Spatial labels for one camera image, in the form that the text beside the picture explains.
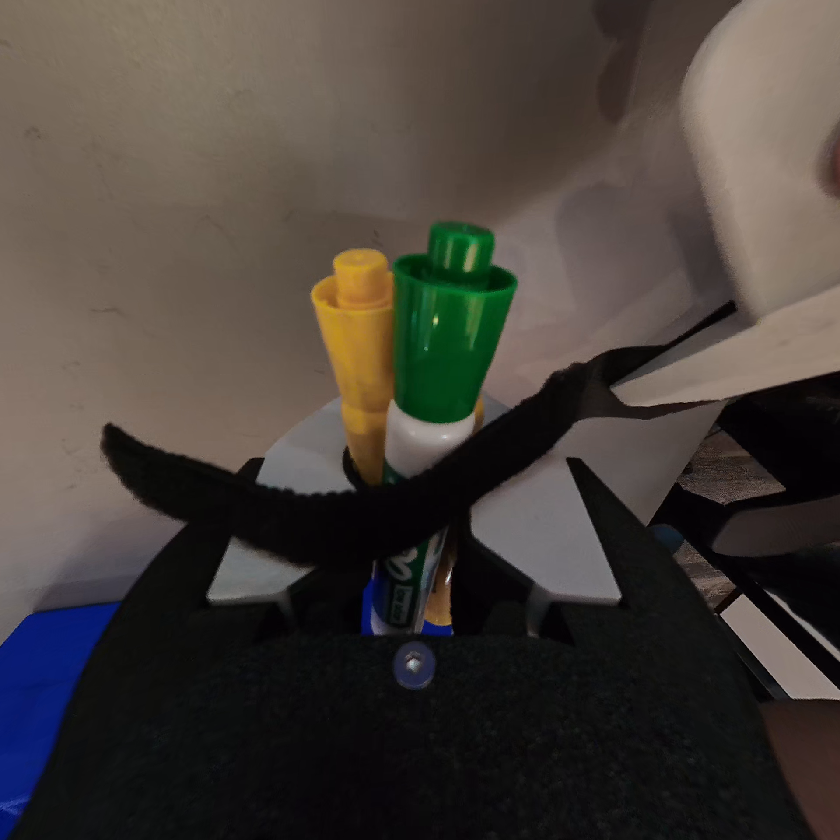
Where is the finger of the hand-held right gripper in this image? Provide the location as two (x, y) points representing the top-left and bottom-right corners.
(589, 282), (840, 408)

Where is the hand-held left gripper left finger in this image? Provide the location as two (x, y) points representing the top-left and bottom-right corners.
(205, 399), (370, 606)

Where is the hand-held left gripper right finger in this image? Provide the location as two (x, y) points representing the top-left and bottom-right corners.
(458, 394), (622, 606)

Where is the black hook-and-loop strap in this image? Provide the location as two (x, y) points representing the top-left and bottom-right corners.
(100, 348), (657, 568)

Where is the yellow highlighter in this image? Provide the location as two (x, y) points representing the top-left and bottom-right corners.
(310, 248), (396, 487)
(423, 392), (488, 630)

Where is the green white dry-erase marker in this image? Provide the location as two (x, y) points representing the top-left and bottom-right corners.
(371, 222), (519, 636)

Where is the person's right forearm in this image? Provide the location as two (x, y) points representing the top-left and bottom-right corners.
(760, 699), (840, 840)

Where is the blue plastic bin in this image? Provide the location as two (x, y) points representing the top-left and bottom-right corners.
(0, 567), (455, 840)

